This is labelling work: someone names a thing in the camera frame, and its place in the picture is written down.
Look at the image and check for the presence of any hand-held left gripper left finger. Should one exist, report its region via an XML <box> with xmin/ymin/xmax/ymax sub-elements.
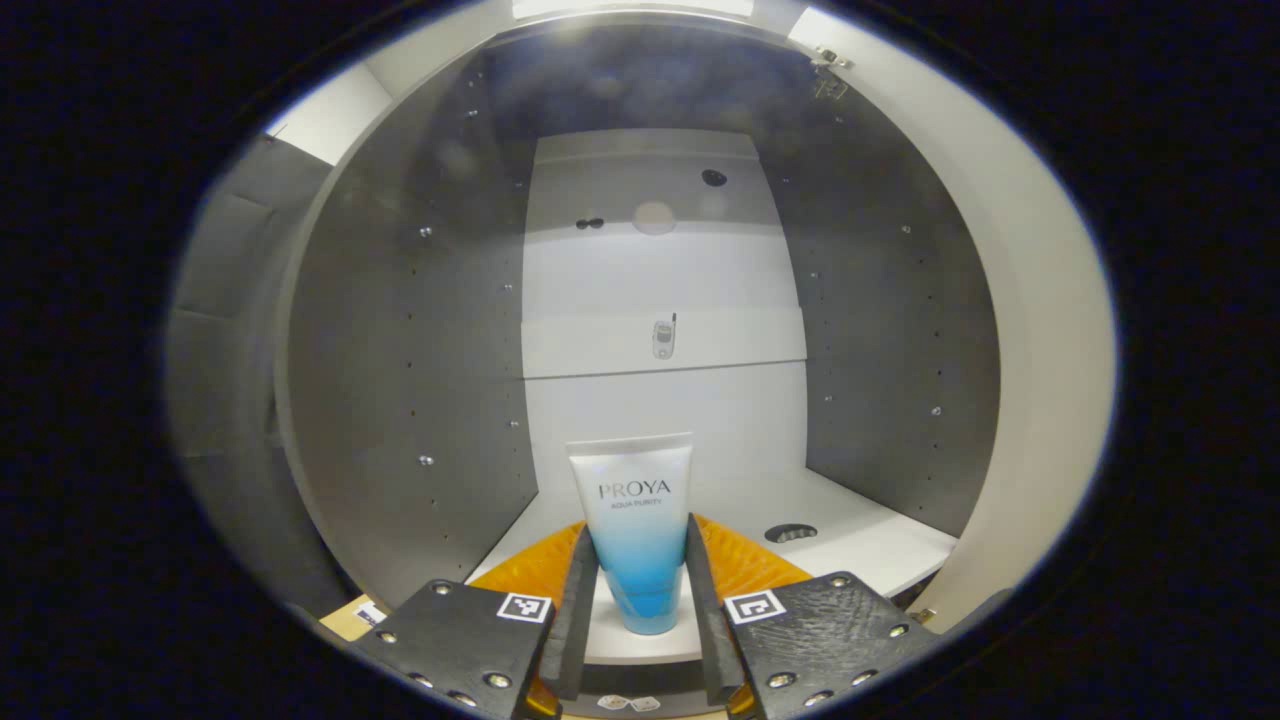
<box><xmin>350</xmin><ymin>518</ymin><xmax>601</xmax><ymax>719</ymax></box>

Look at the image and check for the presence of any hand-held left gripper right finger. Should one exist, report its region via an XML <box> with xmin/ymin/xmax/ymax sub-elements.
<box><xmin>685</xmin><ymin>513</ymin><xmax>946</xmax><ymax>719</ymax></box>

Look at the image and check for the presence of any black backdrop cloth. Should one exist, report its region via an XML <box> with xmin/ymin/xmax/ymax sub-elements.
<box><xmin>163</xmin><ymin>135</ymin><xmax>351</xmax><ymax>616</ymax></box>

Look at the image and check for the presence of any long ceiling light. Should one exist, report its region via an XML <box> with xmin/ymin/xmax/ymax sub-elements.
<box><xmin>512</xmin><ymin>0</ymin><xmax>756</xmax><ymax>20</ymax></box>

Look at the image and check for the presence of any metal cabinet hinge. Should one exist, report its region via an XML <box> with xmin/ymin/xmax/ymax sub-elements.
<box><xmin>812</xmin><ymin>45</ymin><xmax>856</xmax><ymax>101</ymax></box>

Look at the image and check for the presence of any white and blue bottle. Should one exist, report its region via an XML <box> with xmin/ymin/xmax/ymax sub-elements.
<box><xmin>566</xmin><ymin>432</ymin><xmax>695</xmax><ymax>637</ymax></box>

